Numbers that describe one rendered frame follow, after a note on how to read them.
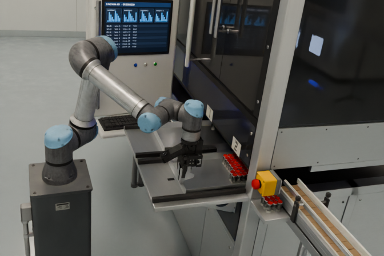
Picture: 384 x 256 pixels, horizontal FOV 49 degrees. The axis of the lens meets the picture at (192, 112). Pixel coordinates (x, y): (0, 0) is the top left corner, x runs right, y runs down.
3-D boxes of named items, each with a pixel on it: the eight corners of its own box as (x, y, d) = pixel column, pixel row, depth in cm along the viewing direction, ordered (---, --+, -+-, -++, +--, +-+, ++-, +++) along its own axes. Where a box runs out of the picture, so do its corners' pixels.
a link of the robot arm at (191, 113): (188, 96, 165) (208, 102, 162) (186, 121, 169) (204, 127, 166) (179, 102, 158) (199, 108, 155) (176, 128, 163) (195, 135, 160)
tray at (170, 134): (212, 125, 232) (212, 119, 231) (230, 148, 210) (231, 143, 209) (151, 128, 221) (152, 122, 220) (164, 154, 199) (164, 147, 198)
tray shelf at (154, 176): (208, 124, 237) (208, 121, 237) (264, 199, 178) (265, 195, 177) (123, 128, 222) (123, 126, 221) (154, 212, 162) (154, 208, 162)
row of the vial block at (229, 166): (225, 162, 198) (227, 154, 196) (241, 184, 182) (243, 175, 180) (221, 162, 197) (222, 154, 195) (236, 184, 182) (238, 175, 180)
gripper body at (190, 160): (201, 168, 169) (205, 142, 164) (180, 170, 167) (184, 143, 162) (195, 159, 176) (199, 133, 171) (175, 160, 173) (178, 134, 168)
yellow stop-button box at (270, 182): (270, 184, 170) (273, 169, 167) (278, 195, 164) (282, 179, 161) (252, 186, 168) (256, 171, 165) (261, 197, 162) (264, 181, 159)
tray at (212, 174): (235, 156, 203) (236, 150, 202) (260, 188, 181) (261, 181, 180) (168, 163, 192) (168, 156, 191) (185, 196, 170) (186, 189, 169)
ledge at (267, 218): (279, 200, 178) (280, 196, 177) (295, 220, 167) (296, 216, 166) (250, 204, 173) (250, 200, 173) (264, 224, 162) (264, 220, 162)
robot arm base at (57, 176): (42, 187, 181) (42, 167, 177) (41, 168, 194) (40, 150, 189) (79, 183, 186) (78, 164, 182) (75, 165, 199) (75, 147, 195)
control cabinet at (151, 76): (160, 98, 279) (170, -25, 247) (171, 110, 264) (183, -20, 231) (83, 105, 258) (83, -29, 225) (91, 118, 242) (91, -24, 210)
